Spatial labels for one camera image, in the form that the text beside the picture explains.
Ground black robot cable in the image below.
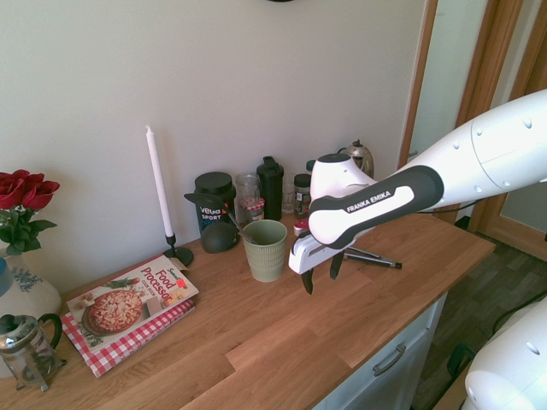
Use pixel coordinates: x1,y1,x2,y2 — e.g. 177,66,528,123
421,198,486,214

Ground steel tongs with black grips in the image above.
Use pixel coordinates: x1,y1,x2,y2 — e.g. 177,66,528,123
341,246,403,270

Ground clear footed drinking glass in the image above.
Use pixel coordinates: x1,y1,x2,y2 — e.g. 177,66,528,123
281,173,297,214

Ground spice jar with black lid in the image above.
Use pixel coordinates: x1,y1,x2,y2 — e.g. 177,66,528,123
292,173,313,216

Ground food processor cookbook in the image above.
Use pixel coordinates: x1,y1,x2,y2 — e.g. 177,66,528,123
65,255,200,354

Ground black candle holder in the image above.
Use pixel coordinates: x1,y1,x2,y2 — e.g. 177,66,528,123
163,232,194,267

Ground wooden door with glass pane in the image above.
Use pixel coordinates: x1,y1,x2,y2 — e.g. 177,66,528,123
455,0,547,247

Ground glass French press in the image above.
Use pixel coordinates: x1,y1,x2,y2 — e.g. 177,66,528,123
0,313,68,393

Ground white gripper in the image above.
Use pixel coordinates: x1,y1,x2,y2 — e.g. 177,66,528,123
288,232,343,296

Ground red roses bouquet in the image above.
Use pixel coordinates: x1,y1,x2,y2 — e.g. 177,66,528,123
0,169,61,257

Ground drawer with metal handle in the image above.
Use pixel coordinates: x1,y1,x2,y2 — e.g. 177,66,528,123
179,292,448,410

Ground steel drawer handle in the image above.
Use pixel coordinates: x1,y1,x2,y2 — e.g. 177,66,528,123
372,344,407,378

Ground dark grey round object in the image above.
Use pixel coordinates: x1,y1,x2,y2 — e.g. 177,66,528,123
201,221,241,255

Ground black ladle with steel handle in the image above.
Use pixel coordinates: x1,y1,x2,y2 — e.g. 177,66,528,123
184,191,260,247

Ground black shaker bottle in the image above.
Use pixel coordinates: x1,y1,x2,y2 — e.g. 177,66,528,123
256,155,284,222

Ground shiny steel electric kettle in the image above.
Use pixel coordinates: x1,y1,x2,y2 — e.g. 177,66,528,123
337,139,376,180

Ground red white checked book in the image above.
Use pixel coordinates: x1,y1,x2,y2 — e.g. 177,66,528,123
61,298,197,379

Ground black protein powder tub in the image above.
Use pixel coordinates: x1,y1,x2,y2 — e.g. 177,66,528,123
194,171,238,240

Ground tall white candle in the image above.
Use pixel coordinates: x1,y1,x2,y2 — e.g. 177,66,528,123
144,125,175,238

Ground green ribbed utensil holder cup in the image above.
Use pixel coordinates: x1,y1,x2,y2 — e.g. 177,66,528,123
241,219,288,284

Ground glass jar with checked lid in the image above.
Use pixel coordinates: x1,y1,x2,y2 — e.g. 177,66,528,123
234,172,267,226

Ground white vase with blue flowers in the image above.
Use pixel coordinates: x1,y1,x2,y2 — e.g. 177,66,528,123
0,247,63,319

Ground wooden door frame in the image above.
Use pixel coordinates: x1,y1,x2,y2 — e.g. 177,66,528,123
399,0,441,172

